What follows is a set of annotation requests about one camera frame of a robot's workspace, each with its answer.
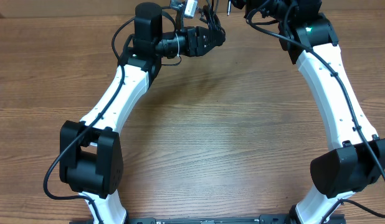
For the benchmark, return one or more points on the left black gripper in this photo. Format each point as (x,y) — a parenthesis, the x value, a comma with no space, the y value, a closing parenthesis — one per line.
(196,45)

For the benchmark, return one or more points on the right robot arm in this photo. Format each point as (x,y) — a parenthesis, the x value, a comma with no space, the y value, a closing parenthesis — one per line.
(356,154)

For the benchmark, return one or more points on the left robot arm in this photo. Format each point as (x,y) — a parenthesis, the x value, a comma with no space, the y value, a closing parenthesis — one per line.
(90,158)

